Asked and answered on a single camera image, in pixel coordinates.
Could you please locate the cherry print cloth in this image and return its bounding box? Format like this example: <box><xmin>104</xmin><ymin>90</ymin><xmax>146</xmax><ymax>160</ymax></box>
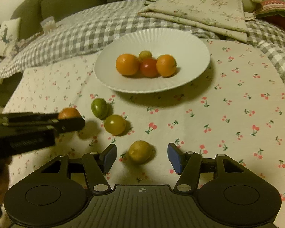
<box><xmin>0</xmin><ymin>38</ymin><xmax>285</xmax><ymax>228</ymax></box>

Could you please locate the yellow green tangerine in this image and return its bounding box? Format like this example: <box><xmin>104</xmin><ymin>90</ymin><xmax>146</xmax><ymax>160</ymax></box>
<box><xmin>138</xmin><ymin>50</ymin><xmax>153</xmax><ymax>62</ymax></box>

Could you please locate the small yellow tangerine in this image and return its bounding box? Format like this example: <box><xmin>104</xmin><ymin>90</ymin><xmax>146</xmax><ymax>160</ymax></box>
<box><xmin>129</xmin><ymin>141</ymin><xmax>152</xmax><ymax>164</ymax></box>

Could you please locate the large orange tangerine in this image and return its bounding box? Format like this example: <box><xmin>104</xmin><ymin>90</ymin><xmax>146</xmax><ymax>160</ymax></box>
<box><xmin>116</xmin><ymin>53</ymin><xmax>140</xmax><ymax>76</ymax></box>

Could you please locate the small orange tangerine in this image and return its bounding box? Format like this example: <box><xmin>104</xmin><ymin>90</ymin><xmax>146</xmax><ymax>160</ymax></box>
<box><xmin>58</xmin><ymin>107</ymin><xmax>82</xmax><ymax>120</ymax></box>

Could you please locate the grey checked blanket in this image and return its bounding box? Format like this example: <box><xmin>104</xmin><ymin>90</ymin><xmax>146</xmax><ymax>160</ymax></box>
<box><xmin>0</xmin><ymin>0</ymin><xmax>285</xmax><ymax>124</ymax></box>

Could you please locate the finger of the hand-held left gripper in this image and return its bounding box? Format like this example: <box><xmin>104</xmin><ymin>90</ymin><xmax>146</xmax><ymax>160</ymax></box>
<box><xmin>0</xmin><ymin>117</ymin><xmax>85</xmax><ymax>135</ymax></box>
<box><xmin>0</xmin><ymin>112</ymin><xmax>60</xmax><ymax>121</ymax></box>

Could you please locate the cream deer pillow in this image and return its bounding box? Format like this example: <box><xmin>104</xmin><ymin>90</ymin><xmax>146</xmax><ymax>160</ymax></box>
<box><xmin>0</xmin><ymin>17</ymin><xmax>22</xmax><ymax>57</ymax></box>

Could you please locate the clear cotton swab box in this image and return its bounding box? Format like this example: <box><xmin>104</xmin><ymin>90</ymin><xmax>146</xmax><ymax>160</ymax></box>
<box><xmin>41</xmin><ymin>17</ymin><xmax>56</xmax><ymax>32</ymax></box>

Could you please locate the white ribbed plate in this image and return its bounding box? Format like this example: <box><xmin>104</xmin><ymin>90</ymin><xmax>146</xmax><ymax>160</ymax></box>
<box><xmin>94</xmin><ymin>28</ymin><xmax>211</xmax><ymax>93</ymax></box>

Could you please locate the red tomato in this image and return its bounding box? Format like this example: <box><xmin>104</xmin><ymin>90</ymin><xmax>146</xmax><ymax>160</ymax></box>
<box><xmin>140</xmin><ymin>58</ymin><xmax>159</xmax><ymax>78</ymax></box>

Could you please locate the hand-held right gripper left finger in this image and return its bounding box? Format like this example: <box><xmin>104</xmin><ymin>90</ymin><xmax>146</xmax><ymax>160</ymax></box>
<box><xmin>41</xmin><ymin>144</ymin><xmax>117</xmax><ymax>193</ymax></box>

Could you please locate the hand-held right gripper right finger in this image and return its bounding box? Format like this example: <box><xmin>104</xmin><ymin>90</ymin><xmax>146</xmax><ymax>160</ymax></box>
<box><xmin>167</xmin><ymin>143</ymin><xmax>245</xmax><ymax>192</ymax></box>

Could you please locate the red cushion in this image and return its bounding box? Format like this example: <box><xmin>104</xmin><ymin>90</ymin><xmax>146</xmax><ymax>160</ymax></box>
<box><xmin>261</xmin><ymin>14</ymin><xmax>285</xmax><ymax>35</ymax></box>

